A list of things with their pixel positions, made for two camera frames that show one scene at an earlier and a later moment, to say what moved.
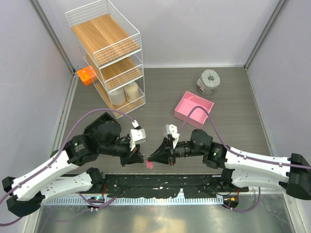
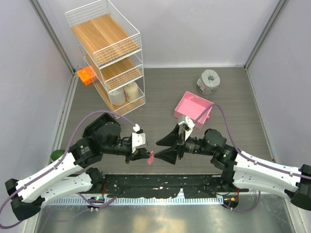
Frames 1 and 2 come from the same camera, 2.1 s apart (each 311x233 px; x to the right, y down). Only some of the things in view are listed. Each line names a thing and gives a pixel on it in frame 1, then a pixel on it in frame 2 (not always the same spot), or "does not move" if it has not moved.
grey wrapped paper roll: (208, 82) does not move
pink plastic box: (198, 116) does not move
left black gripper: (135, 155) to (139, 152)
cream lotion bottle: (131, 91) does not move
